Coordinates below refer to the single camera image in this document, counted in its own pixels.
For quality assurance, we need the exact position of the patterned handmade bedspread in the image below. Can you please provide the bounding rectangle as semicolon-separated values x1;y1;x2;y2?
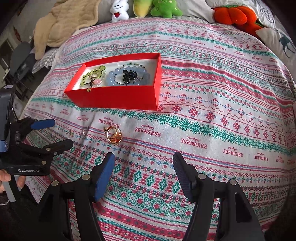
23;17;295;240

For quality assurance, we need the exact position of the green tree plush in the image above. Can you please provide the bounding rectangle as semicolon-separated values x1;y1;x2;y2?
150;0;183;18

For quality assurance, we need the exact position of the beige fleece blanket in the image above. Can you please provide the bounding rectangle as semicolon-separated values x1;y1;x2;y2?
33;0;100;60

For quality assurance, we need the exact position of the lime green bead bracelet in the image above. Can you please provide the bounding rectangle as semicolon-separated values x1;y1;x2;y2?
79;65;107;92

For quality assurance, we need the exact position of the orange pumpkin plush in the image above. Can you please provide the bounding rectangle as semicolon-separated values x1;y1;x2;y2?
213;6;263;38

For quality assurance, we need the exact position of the yellow green radish plush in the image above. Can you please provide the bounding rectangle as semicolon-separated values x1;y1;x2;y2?
133;0;153;18

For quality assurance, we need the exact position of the red cardboard jewelry box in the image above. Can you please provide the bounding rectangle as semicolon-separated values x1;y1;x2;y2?
65;53;162;110

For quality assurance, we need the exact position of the white bunny plush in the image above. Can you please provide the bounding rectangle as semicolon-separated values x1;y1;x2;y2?
109;0;130;23

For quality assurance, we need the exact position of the gold ornate ring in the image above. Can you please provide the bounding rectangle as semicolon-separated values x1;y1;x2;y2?
104;126;124;145

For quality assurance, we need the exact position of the white deer print pillow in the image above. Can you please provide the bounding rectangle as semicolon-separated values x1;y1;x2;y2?
256;28;295;82

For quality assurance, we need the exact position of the person's left hand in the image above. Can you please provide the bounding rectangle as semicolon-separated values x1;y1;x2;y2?
0;169;27;194

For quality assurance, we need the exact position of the small gold earring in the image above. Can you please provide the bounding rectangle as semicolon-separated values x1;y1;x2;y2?
69;130;75;137

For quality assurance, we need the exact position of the black bead flower ornament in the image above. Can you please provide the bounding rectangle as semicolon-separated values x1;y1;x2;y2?
122;69;138;85

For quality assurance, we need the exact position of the light blue bead bracelet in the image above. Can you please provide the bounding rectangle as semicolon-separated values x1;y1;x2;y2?
105;66;151;87

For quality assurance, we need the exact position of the black chair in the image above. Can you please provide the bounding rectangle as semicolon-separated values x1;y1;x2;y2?
4;42;36;100

